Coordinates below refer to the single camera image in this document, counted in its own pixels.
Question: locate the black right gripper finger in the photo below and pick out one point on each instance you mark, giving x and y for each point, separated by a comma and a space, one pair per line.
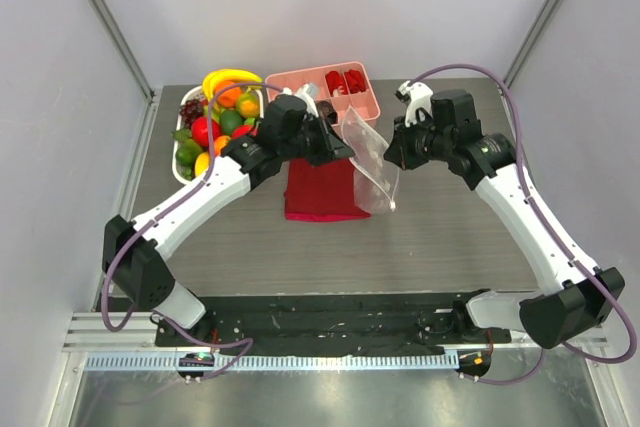
394, 158
394, 145

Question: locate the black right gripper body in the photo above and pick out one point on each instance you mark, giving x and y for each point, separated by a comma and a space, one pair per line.
401, 142

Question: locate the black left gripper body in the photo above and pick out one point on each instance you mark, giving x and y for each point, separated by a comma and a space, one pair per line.
309, 143

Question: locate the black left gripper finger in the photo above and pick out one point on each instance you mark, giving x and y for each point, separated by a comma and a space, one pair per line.
324, 131
333, 152

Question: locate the clear polka dot zip bag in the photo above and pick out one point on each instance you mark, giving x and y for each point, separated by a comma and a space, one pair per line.
375, 180

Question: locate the yellow green mango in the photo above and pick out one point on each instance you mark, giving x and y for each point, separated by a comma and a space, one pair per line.
248, 105

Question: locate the orange persimmon tomato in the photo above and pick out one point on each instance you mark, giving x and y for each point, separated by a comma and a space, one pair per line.
220, 143

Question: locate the orange fruit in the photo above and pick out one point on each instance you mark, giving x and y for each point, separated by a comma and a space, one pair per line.
227, 93

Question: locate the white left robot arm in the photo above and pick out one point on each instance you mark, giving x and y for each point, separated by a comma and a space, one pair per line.
136, 252

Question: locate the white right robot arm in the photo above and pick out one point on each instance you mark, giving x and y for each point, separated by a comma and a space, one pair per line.
573, 293

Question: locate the pink divided organizer tray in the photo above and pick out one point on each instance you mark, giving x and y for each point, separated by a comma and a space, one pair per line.
365, 104

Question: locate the red rolled socks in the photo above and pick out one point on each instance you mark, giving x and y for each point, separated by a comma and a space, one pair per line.
341, 83

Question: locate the red folded cloth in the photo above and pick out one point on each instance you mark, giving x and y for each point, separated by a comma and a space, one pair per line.
321, 193

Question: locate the small yellow banana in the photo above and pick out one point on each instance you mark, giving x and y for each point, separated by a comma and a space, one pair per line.
201, 164

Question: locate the yellow banana bunch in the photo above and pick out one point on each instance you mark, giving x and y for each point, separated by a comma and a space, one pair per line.
213, 79

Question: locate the dark red grape bunch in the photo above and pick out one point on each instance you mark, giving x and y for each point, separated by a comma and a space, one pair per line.
192, 110

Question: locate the white perforated fruit basket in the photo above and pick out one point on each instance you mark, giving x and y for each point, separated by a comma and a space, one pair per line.
184, 174

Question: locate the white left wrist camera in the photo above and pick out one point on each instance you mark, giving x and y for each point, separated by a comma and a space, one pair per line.
307, 93

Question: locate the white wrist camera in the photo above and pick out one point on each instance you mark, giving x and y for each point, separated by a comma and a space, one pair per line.
307, 93
416, 96

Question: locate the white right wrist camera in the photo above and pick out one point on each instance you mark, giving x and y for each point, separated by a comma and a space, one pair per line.
416, 96

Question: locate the white slotted cable duct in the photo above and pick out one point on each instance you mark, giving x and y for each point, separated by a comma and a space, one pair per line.
183, 361

